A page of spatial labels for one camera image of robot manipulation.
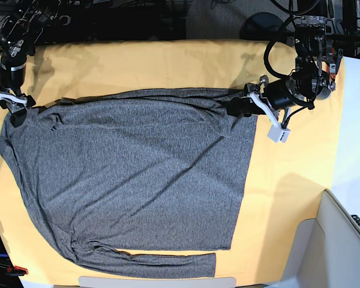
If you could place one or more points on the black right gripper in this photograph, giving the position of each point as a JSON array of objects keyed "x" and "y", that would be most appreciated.
[{"x": 13, "y": 78}]

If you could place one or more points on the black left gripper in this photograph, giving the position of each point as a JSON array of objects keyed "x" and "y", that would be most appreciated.
[{"x": 281, "y": 94}]

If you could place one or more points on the grey long-sleeve T-shirt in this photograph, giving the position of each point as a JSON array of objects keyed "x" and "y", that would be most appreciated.
[{"x": 144, "y": 184}]

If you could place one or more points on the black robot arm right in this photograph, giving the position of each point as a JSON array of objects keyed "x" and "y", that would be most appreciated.
[{"x": 17, "y": 41}]

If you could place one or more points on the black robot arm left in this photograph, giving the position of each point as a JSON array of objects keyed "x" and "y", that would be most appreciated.
[{"x": 312, "y": 78}]

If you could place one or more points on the black round chair base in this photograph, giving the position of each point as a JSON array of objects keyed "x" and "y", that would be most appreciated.
[{"x": 260, "y": 27}]

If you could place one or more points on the black power strip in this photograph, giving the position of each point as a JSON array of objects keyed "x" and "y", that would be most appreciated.
[{"x": 64, "y": 20}]

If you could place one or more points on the red black clamp right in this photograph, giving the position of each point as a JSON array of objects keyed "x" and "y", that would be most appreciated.
[{"x": 334, "y": 58}]

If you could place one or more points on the red black clamp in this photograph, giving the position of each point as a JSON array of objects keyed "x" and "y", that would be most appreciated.
[
  {"x": 334, "y": 58},
  {"x": 16, "y": 271}
]

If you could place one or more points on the red black clamp left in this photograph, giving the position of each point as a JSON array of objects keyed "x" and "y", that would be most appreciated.
[{"x": 16, "y": 271}]

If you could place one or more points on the white plastic bin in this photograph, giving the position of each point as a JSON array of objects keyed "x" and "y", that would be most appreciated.
[{"x": 326, "y": 249}]

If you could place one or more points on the grey tray edge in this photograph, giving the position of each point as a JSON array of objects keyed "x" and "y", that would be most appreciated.
[{"x": 129, "y": 283}]

